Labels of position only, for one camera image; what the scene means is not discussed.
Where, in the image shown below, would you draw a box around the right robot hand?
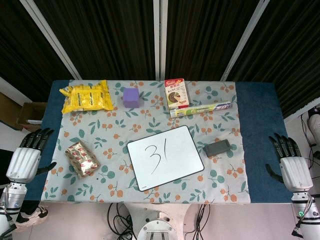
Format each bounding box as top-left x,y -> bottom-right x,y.
265,133 -> 313,192

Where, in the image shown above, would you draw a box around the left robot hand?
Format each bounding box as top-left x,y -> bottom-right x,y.
6,127 -> 58,183

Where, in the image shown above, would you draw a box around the grey whiteboard eraser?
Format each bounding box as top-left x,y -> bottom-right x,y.
202,139 -> 231,158

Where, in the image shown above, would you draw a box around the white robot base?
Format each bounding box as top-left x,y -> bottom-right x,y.
136,211 -> 181,240

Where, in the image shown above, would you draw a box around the cardboard box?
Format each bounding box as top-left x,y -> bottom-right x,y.
16,101 -> 48,131

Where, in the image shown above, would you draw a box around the beige sneaker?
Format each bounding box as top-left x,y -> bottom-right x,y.
14,203 -> 49,228

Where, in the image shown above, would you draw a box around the brown wooden panel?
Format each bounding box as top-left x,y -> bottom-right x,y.
0,91 -> 25,131

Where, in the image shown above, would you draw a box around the gold foil tea packet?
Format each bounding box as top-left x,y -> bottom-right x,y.
65,140 -> 101,180

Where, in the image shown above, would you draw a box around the blue table mat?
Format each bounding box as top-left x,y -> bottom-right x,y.
23,79 -> 298,202

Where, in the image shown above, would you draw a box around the yellow snack bag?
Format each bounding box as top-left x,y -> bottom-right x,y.
58,79 -> 115,115

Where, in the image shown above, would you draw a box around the floral tablecloth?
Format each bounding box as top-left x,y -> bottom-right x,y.
40,79 -> 252,205

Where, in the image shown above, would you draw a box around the black pleated curtain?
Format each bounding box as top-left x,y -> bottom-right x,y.
165,0 -> 261,81
32,0 -> 156,81
226,0 -> 320,120
0,0 -> 75,102

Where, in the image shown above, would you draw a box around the cling film roll box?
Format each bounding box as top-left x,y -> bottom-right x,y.
169,100 -> 233,119

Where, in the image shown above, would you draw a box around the purple foam cube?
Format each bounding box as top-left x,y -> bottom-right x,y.
122,87 -> 140,109

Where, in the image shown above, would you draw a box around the red and white biscuit box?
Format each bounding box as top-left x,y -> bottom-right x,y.
164,78 -> 191,110

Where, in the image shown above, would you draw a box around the black floor cables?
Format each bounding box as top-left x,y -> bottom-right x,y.
184,203 -> 218,240
107,202 -> 133,240

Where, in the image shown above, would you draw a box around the white board with black frame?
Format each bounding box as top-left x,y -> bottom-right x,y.
126,125 -> 205,193

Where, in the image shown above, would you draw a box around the white frame post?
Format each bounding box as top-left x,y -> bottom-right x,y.
152,0 -> 168,81
19,0 -> 81,80
219,0 -> 271,81

